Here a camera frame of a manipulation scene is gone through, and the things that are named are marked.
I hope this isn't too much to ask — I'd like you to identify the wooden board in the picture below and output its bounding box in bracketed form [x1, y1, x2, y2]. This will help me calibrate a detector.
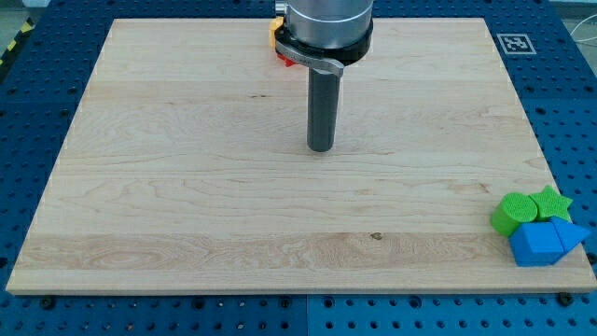
[7, 18, 596, 295]

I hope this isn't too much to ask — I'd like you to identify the red block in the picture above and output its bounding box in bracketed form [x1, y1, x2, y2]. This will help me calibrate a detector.
[277, 53, 296, 67]

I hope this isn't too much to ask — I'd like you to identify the yellow black hazard tape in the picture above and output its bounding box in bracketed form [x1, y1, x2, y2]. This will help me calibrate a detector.
[1, 17, 35, 69]

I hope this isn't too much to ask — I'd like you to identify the yellow hexagon block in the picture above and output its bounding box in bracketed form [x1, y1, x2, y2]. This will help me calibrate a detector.
[269, 16, 285, 49]

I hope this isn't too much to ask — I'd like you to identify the green cylinder block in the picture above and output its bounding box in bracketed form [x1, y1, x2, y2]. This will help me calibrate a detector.
[490, 192, 538, 237]

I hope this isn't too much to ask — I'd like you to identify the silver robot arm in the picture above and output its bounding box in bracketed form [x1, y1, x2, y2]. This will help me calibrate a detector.
[275, 0, 373, 49]

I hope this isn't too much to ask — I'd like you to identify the fiducial marker tag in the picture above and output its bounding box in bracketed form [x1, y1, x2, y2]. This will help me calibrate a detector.
[496, 34, 536, 55]

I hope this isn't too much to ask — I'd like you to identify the green star block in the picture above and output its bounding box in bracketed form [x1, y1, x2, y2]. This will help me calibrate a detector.
[529, 186, 573, 221]

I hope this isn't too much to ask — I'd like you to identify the blue triangle block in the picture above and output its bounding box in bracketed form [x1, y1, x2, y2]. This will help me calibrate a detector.
[549, 217, 591, 254]

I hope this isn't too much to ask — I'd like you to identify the blue cube block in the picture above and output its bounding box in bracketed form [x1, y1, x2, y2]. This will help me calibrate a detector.
[508, 222, 564, 267]

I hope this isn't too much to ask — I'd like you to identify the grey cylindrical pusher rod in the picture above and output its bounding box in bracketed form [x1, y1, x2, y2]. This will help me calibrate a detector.
[307, 69, 340, 152]

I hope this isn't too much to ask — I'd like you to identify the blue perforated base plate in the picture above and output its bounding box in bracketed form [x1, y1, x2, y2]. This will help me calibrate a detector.
[1, 1, 596, 335]

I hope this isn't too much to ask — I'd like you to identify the white cable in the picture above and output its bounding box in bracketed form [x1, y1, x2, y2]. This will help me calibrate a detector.
[569, 13, 597, 44]

